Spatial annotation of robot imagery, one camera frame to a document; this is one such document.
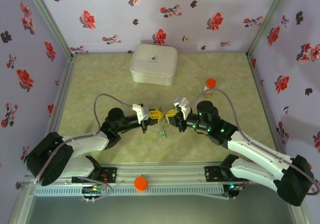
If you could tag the orange round button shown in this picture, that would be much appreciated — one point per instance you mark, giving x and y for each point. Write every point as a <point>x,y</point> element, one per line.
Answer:
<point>140,183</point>

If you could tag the clear plastic test tube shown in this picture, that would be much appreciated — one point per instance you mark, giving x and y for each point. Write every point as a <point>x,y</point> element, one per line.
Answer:
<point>163,124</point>

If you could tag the aluminium side rail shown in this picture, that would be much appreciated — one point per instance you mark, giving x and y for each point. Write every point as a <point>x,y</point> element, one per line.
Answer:
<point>62,91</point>
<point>263,101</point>

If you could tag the aluminium frame post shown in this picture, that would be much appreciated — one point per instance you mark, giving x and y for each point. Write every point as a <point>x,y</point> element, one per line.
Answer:
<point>300,215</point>
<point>50,22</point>
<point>18,209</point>
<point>267,22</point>

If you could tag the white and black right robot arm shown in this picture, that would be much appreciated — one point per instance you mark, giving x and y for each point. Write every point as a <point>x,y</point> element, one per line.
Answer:
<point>262,154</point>

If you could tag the pill bottle with orange cap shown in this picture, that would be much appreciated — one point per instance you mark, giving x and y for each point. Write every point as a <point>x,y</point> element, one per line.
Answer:
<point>211,83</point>

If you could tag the white square zip case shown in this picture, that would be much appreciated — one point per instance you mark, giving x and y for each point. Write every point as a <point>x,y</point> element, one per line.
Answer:
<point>153,64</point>

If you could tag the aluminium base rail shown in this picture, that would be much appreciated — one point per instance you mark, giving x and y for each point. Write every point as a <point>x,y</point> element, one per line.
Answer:
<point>170,171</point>

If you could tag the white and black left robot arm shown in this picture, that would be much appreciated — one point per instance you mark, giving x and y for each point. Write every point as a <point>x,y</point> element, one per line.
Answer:
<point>85,143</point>

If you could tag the green key tag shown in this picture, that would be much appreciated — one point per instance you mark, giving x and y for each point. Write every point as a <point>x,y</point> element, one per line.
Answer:
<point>160,133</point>

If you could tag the small circuit board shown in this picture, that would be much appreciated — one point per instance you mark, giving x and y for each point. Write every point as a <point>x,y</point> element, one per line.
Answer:
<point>91,190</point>
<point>233,187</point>

